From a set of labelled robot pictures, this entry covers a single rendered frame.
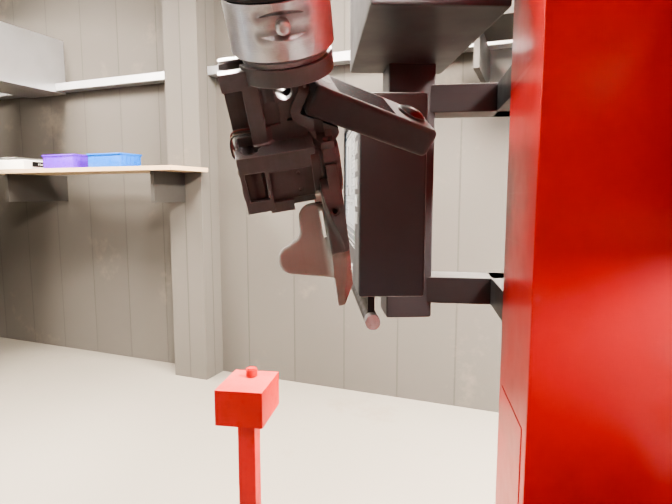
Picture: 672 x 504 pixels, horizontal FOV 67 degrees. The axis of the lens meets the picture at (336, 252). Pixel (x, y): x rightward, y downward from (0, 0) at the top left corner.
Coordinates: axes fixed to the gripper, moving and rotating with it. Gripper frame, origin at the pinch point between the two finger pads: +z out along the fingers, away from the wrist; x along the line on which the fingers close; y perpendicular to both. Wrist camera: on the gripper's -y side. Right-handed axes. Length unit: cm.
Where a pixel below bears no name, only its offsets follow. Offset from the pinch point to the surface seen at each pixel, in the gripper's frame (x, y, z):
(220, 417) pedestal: -58, 38, 110
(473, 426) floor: -116, -83, 259
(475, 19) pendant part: -57, -36, -2
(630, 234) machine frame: -11.3, -43.7, 16.2
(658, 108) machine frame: -20, -49, 2
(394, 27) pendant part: -63, -23, -1
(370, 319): -27, -8, 42
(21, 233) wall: -389, 260, 240
